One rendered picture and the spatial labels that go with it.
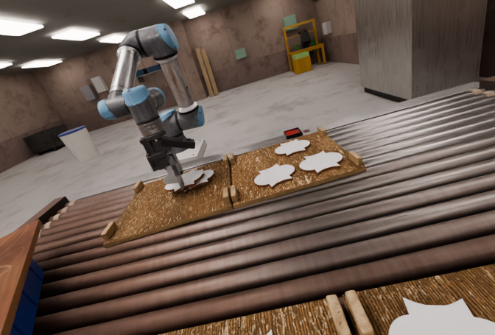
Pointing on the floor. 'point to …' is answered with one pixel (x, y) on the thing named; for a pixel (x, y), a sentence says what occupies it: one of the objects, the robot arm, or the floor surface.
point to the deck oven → (420, 27)
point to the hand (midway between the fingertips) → (183, 180)
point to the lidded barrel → (79, 143)
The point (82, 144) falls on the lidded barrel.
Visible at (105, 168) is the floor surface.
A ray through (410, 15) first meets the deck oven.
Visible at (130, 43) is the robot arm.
